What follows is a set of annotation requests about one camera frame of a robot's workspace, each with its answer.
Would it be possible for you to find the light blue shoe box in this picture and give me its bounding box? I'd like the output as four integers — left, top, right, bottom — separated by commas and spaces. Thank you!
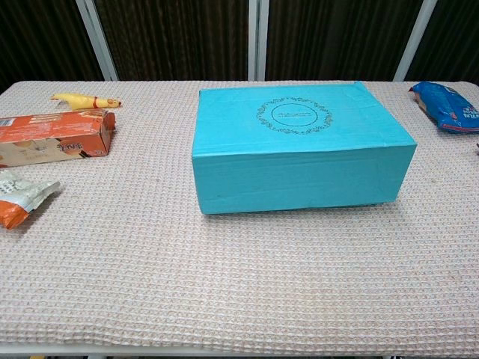
191, 80, 418, 215

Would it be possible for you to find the beige waffle tablecloth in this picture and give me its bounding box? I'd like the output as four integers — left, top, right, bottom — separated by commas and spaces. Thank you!
0, 80, 479, 356

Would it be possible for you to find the dark ribbed partition panel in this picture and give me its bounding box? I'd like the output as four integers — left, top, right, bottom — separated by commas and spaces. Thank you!
93, 0, 251, 82
265, 0, 426, 82
406, 0, 479, 84
0, 0, 106, 93

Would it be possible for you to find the yellow rubber chicken toy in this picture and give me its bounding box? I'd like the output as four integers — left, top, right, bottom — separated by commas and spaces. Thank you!
50, 92, 123, 111

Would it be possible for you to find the orange cardboard carton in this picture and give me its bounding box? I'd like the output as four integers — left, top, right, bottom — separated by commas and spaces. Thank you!
0, 109, 117, 169

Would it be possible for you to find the blue snack bag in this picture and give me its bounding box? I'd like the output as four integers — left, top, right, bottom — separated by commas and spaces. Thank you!
408, 81, 479, 135

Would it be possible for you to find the orange and white snack bag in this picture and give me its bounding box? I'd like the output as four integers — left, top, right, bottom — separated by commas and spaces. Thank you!
0, 170, 61, 230

